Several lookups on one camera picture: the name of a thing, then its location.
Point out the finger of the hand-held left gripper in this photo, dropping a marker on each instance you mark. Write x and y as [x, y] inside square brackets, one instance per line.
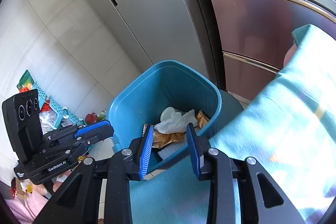
[65, 151]
[92, 127]

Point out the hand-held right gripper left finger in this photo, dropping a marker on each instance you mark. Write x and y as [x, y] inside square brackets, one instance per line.
[147, 153]

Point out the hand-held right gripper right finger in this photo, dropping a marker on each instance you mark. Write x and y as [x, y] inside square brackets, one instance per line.
[193, 150]

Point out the white foam fruit net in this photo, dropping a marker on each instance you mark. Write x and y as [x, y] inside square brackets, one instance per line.
[172, 150]

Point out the large gold foil wrapper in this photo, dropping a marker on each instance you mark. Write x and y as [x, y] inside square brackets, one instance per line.
[168, 138]

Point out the small gold foil wrapper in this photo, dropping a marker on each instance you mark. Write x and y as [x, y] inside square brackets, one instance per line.
[202, 119]

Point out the white tissue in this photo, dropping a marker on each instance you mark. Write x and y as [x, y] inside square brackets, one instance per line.
[176, 121]

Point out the blue plastic trash bin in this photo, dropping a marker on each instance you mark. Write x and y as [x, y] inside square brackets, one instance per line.
[168, 82]

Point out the person's left forearm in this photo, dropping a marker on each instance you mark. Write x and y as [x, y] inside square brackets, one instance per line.
[29, 205]

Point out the red toy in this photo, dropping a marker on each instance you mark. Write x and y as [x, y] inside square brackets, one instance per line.
[92, 117]

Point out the teal plastic basket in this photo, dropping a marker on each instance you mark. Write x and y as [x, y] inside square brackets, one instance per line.
[56, 108]

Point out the teal grey patterned tablecloth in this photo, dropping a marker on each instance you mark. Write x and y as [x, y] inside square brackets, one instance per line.
[275, 134]

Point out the maroon lower cabinets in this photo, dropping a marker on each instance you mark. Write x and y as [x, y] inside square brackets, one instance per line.
[262, 35]

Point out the grey refrigerator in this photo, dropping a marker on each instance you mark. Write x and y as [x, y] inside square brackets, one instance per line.
[157, 3]

